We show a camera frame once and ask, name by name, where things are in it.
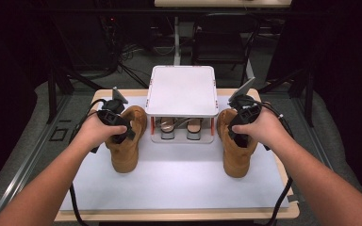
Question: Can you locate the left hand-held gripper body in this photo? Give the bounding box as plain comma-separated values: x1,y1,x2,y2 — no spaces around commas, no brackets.
97,87,129,126

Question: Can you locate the person's right hand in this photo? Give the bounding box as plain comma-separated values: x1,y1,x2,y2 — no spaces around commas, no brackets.
232,107,288,150

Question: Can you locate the white shoe rack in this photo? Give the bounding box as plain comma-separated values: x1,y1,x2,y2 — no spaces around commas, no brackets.
144,65,220,144

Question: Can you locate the black silver-strap sandal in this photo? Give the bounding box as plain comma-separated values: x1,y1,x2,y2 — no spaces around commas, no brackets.
157,117,183,141
182,117,205,141

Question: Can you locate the tangle of floor cables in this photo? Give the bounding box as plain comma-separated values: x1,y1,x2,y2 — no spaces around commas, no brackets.
116,40,177,89

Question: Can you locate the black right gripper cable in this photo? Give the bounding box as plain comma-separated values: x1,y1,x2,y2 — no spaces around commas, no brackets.
246,97,295,226

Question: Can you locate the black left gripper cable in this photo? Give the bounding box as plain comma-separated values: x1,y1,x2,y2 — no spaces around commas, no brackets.
69,98,107,226

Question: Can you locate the black metal stand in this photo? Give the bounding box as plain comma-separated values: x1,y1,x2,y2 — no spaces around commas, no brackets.
45,67,105,124
257,67,315,127

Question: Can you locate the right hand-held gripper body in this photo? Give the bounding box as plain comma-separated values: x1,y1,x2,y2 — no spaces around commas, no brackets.
228,77,263,127

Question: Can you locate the tan suede boot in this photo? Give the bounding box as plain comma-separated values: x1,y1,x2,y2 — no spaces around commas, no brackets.
105,105,148,174
216,107,260,179

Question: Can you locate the black floor socket frame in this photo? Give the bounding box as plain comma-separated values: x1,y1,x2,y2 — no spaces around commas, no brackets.
49,127,69,142

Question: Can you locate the white background desk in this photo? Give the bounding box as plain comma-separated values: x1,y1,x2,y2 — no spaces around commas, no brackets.
154,0,292,82

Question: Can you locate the black chair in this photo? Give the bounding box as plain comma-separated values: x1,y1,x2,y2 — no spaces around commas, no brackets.
191,12,260,89

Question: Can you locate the person's left hand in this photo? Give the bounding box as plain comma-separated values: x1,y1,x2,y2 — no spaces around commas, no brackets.
74,114,128,149

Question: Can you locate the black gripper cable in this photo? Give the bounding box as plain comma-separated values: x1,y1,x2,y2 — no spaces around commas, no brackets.
69,98,107,226
246,97,295,226

